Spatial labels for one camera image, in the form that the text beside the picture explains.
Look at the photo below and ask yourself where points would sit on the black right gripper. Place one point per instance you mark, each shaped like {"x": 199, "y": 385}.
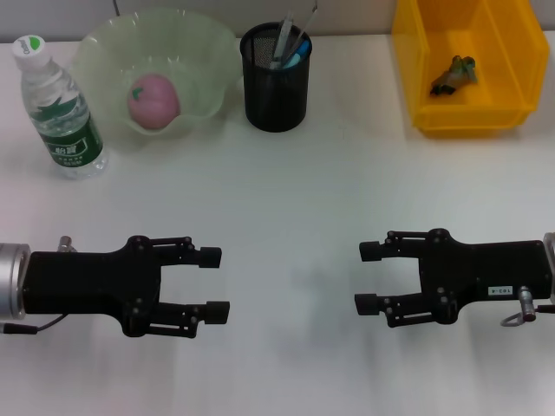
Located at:
{"x": 477, "y": 273}

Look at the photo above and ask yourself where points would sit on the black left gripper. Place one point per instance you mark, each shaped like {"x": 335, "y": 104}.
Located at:
{"x": 86, "y": 281}

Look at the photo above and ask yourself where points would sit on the pink toy peach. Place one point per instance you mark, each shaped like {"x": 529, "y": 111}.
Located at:
{"x": 154, "y": 102}

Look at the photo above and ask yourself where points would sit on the clear bottle with green label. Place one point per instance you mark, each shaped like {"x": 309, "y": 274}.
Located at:
{"x": 69, "y": 138}

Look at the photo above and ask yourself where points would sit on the blue and teal scissors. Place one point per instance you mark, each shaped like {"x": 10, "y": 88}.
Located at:
{"x": 299, "y": 54}

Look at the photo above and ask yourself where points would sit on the silver ballpoint pen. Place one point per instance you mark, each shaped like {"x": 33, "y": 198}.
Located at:
{"x": 282, "y": 43}

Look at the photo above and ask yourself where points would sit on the silver and white right robot arm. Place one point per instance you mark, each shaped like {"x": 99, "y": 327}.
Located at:
{"x": 550, "y": 268}

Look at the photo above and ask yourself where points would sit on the black mesh pen cup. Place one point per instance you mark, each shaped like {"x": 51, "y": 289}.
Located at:
{"x": 277, "y": 95}

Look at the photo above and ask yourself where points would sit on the translucent green fruit bowl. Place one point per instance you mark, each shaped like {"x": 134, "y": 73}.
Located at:
{"x": 104, "y": 52}

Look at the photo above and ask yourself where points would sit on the yellow plastic bin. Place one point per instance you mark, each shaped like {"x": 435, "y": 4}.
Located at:
{"x": 498, "y": 108}

